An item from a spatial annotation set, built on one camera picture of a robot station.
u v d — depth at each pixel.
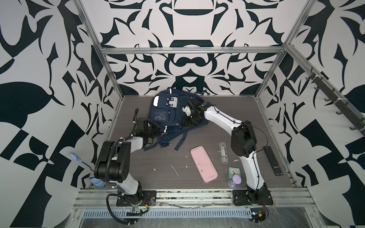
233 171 0.81
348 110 0.55
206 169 0.82
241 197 0.74
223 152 0.88
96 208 0.72
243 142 0.57
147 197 0.73
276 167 0.83
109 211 0.69
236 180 0.72
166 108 1.08
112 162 0.46
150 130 0.83
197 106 0.72
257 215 0.71
